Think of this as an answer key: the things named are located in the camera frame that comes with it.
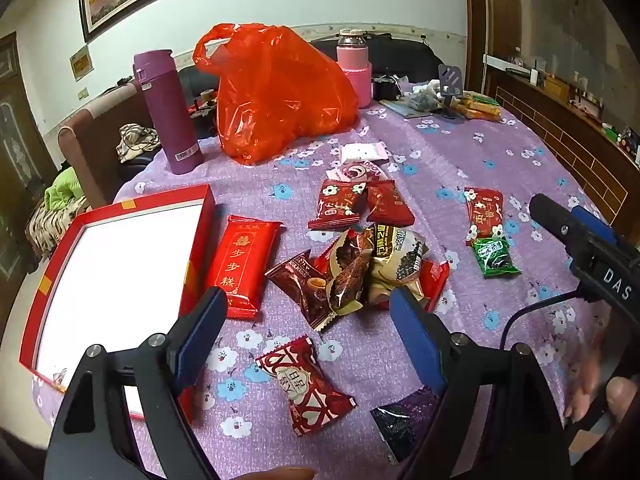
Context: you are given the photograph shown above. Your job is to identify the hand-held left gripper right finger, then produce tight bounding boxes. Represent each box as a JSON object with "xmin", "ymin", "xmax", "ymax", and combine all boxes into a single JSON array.
[{"xmin": 389, "ymin": 286, "xmax": 572, "ymax": 480}]

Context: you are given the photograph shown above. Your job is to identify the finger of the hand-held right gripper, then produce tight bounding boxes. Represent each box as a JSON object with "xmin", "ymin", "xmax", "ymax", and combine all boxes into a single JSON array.
[
  {"xmin": 529, "ymin": 193, "xmax": 594, "ymax": 251},
  {"xmin": 571, "ymin": 204, "xmax": 617, "ymax": 244}
]

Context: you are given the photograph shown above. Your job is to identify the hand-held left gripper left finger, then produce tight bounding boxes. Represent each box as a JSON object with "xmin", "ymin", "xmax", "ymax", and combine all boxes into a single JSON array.
[{"xmin": 45, "ymin": 286, "xmax": 229, "ymax": 480}]

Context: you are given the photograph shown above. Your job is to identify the small red snack packet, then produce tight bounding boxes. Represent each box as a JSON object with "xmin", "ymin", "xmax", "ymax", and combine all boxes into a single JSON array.
[
  {"xmin": 418, "ymin": 259, "xmax": 451, "ymax": 314},
  {"xmin": 309, "ymin": 236, "xmax": 347, "ymax": 274}
]

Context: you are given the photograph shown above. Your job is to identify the red flower-print snack packet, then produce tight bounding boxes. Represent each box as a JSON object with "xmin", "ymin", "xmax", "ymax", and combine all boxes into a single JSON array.
[
  {"xmin": 307, "ymin": 179, "xmax": 369, "ymax": 231},
  {"xmin": 463, "ymin": 187, "xmax": 506, "ymax": 247}
]

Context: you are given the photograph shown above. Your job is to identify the green snack packet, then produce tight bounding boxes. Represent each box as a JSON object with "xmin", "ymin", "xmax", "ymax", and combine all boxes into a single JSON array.
[{"xmin": 470, "ymin": 237, "xmax": 522, "ymax": 279}]

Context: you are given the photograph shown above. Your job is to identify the dark purple snack packet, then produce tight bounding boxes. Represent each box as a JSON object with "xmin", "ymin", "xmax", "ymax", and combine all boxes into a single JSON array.
[{"xmin": 370, "ymin": 386, "xmax": 447, "ymax": 464}]

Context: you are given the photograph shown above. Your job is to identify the beige seaweed snack packet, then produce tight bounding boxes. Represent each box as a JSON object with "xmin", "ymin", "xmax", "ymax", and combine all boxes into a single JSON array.
[{"xmin": 364, "ymin": 222, "xmax": 429, "ymax": 307}]

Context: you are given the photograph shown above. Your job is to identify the long red snack packet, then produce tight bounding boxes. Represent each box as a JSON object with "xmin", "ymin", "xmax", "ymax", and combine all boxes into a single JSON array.
[{"xmin": 204, "ymin": 215, "xmax": 284, "ymax": 320}]

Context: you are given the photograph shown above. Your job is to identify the brown gold snack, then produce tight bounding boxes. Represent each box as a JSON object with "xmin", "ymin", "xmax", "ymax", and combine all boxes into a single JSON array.
[{"xmin": 325, "ymin": 230, "xmax": 377, "ymax": 317}]

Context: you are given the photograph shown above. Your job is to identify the red gift box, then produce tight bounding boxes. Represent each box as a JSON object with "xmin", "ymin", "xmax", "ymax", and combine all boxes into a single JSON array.
[{"xmin": 19, "ymin": 184, "xmax": 216, "ymax": 424}]

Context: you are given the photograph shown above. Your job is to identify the red heart-pattern candy packet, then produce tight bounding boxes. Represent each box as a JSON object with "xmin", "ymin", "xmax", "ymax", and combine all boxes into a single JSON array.
[{"xmin": 254, "ymin": 335, "xmax": 357, "ymax": 437}]

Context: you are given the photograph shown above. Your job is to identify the brown chocolate snack packet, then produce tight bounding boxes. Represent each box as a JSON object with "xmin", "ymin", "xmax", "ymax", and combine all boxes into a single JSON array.
[{"xmin": 263, "ymin": 249, "xmax": 342, "ymax": 332}]

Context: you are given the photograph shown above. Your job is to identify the plain red snack packet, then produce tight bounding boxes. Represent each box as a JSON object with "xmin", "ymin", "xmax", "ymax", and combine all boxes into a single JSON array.
[{"xmin": 366, "ymin": 180, "xmax": 416, "ymax": 227}]

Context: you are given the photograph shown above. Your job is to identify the pink bear-print snack packet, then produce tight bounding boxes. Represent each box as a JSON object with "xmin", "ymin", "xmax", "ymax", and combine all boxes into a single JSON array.
[{"xmin": 329, "ymin": 159, "xmax": 389, "ymax": 184}]

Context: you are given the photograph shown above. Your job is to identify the white pink-edged snack packet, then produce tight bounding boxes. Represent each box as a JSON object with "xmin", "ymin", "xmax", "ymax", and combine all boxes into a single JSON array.
[{"xmin": 339, "ymin": 142, "xmax": 389, "ymax": 164}]

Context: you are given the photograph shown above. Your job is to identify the person's right hand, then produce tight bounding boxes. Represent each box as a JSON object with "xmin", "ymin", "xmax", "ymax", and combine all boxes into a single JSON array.
[{"xmin": 564, "ymin": 349, "xmax": 640, "ymax": 429}]

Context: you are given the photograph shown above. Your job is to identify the person's left hand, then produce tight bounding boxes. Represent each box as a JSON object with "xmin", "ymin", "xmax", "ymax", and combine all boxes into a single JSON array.
[{"xmin": 240, "ymin": 467, "xmax": 317, "ymax": 480}]

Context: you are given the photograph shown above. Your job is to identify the wooden cabinet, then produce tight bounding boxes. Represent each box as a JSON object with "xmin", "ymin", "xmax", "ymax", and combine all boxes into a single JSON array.
[{"xmin": 484, "ymin": 54, "xmax": 640, "ymax": 213}]

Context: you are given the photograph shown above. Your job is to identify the purple floral tablecloth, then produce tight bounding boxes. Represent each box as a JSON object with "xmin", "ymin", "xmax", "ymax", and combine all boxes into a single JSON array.
[{"xmin": 30, "ymin": 77, "xmax": 623, "ymax": 480}]

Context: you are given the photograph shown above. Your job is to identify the yellow green biscuit packet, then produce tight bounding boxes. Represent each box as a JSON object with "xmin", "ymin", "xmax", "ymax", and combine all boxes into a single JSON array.
[
  {"xmin": 462, "ymin": 90, "xmax": 501, "ymax": 107},
  {"xmin": 457, "ymin": 102, "xmax": 503, "ymax": 122}
]

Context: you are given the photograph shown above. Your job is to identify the grey phone stand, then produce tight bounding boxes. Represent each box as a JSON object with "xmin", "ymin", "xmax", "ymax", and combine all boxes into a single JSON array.
[{"xmin": 438, "ymin": 63, "xmax": 464, "ymax": 120}]

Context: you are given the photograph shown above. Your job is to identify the clear bag of dark items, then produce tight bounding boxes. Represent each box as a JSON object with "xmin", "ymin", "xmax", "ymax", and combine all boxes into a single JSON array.
[{"xmin": 406, "ymin": 82, "xmax": 447, "ymax": 111}]

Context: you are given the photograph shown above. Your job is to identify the patterned blanket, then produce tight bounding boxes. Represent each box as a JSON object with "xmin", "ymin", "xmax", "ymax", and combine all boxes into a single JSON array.
[{"xmin": 24, "ymin": 194, "xmax": 94, "ymax": 262}]

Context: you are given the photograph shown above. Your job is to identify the thin booklet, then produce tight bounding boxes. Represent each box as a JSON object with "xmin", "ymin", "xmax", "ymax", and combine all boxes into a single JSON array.
[{"xmin": 379, "ymin": 97, "xmax": 442, "ymax": 119}]

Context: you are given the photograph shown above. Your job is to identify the black pouch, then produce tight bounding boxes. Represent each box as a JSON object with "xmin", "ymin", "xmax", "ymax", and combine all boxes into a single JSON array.
[{"xmin": 372, "ymin": 74, "xmax": 404, "ymax": 102}]

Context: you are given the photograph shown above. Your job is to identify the green cloth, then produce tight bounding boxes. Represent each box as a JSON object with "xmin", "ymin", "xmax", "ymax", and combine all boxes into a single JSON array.
[{"xmin": 43, "ymin": 167, "xmax": 84, "ymax": 212}]

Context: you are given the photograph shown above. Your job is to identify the black sofa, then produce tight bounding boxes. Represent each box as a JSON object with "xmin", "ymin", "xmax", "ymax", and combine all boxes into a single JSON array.
[{"xmin": 177, "ymin": 34, "xmax": 469, "ymax": 112}]

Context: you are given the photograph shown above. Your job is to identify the plaid cloth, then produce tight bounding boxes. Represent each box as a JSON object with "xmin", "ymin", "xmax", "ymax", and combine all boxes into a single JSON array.
[{"xmin": 115, "ymin": 123, "xmax": 162, "ymax": 164}]

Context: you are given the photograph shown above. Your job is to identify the brown armchair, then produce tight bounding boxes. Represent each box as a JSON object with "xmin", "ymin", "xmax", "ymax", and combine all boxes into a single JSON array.
[{"xmin": 57, "ymin": 82, "xmax": 152, "ymax": 209}]

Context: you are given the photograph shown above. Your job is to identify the purple thermos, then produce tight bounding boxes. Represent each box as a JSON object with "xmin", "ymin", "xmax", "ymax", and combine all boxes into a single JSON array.
[{"xmin": 132, "ymin": 49, "xmax": 205, "ymax": 176}]

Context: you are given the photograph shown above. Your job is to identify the pink sleeved bottle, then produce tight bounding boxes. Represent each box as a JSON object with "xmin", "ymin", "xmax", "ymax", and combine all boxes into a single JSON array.
[{"xmin": 335, "ymin": 28, "xmax": 374, "ymax": 109}]

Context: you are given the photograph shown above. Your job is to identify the red plastic bag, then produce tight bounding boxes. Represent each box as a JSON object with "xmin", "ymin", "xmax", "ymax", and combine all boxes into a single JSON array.
[{"xmin": 192, "ymin": 23, "xmax": 360, "ymax": 165}]

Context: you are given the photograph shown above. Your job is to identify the wooden glazed door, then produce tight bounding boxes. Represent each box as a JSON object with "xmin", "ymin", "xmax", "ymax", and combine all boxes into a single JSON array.
[{"xmin": 0, "ymin": 32, "xmax": 57, "ymax": 281}]

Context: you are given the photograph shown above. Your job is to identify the black cable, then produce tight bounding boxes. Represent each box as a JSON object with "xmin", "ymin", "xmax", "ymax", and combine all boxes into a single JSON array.
[{"xmin": 499, "ymin": 284, "xmax": 607, "ymax": 352}]

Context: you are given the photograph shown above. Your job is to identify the dark wooden door frame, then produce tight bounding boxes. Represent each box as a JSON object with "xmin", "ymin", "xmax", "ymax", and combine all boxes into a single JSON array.
[{"xmin": 462, "ymin": 0, "xmax": 502, "ymax": 97}]

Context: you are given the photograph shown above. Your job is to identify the wall plaque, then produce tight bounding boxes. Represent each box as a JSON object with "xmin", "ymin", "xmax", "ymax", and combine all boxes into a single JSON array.
[{"xmin": 69, "ymin": 44, "xmax": 94, "ymax": 82}]

